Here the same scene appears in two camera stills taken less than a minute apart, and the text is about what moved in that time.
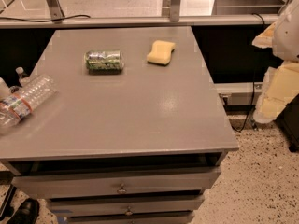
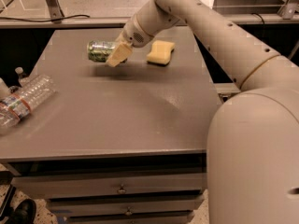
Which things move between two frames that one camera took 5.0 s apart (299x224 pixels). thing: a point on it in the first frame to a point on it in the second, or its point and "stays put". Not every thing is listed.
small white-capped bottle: [20, 70] stays put
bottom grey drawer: [147, 217] stays put
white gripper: [288, 35] to [132, 35]
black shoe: [26, 212] stays put
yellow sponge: [161, 53] stays put
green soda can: [104, 62] to [100, 50]
